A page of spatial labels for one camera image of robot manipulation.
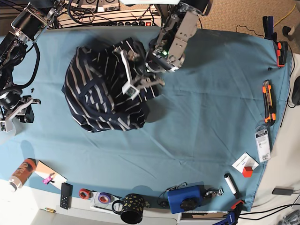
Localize orange black clamp tool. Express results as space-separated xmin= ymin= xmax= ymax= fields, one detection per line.
xmin=276 ymin=41 xmax=288 ymax=67

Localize tan cardboard sheet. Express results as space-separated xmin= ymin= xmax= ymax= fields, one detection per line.
xmin=35 ymin=161 xmax=67 ymax=190

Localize blue orange bottom clamp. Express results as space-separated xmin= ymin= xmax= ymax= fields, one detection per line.
xmin=213 ymin=200 xmax=245 ymax=225

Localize red small cube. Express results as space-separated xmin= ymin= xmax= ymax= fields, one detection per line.
xmin=242 ymin=166 xmax=253 ymax=178

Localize light blue table cloth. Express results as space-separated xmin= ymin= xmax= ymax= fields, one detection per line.
xmin=0 ymin=27 xmax=293 ymax=210

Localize red tape roll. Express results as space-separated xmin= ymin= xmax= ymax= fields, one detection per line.
xmin=78 ymin=188 xmax=91 ymax=200

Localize black computer mouse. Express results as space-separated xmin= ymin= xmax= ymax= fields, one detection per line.
xmin=291 ymin=76 xmax=300 ymax=105

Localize black remote control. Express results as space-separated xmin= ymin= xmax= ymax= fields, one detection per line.
xmin=60 ymin=182 xmax=73 ymax=210

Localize white card packet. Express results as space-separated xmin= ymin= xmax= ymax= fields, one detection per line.
xmin=232 ymin=152 xmax=259 ymax=173

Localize black power adapter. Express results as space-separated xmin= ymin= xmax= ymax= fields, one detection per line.
xmin=272 ymin=187 xmax=294 ymax=196

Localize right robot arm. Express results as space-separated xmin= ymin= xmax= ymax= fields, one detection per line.
xmin=0 ymin=0 xmax=66 ymax=123

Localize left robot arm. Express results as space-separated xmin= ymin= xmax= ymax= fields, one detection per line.
xmin=114 ymin=0 xmax=213 ymax=98

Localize blue black bar clamp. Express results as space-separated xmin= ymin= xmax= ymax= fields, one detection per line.
xmin=262 ymin=16 xmax=277 ymax=41

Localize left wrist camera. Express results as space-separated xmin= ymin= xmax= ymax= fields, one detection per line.
xmin=122 ymin=83 xmax=140 ymax=100

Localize blue box black knob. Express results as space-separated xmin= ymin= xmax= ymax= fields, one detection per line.
xmin=167 ymin=186 xmax=203 ymax=214

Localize metal carabiner keyring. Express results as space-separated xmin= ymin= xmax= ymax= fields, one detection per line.
xmin=203 ymin=187 xmax=224 ymax=199

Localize white black marker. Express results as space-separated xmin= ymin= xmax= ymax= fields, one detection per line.
xmin=224 ymin=173 xmax=239 ymax=199

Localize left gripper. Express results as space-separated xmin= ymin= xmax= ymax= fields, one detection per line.
xmin=113 ymin=46 xmax=165 ymax=90

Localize clear plastic blister pack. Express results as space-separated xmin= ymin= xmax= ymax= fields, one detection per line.
xmin=255 ymin=125 xmax=271 ymax=163

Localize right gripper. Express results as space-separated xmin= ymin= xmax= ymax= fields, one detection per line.
xmin=0 ymin=92 xmax=41 ymax=123

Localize black mug gold dots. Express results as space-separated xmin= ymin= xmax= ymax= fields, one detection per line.
xmin=112 ymin=194 xmax=145 ymax=225

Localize orange black utility knife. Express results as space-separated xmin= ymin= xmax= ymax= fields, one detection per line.
xmin=262 ymin=80 xmax=276 ymax=127

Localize orange brown bottle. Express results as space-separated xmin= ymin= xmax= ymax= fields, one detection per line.
xmin=8 ymin=158 xmax=36 ymax=192

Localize navy white striped t-shirt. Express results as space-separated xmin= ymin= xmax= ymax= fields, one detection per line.
xmin=62 ymin=38 xmax=159 ymax=133

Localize purple tape roll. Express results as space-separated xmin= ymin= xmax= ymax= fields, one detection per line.
xmin=98 ymin=192 xmax=111 ymax=204

